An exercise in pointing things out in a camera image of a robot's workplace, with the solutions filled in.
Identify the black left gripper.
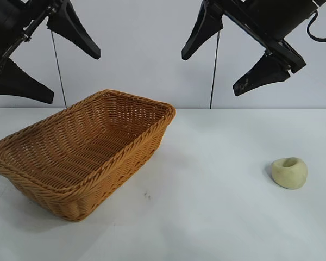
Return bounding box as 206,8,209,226
0,0,102,104

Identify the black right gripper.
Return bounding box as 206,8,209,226
181,0,326,97

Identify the brown woven wicker basket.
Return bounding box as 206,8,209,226
0,89,177,221

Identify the pale yellow egg yolk pastry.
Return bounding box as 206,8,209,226
270,157,309,190

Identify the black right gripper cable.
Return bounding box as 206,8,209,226
306,9,326,43

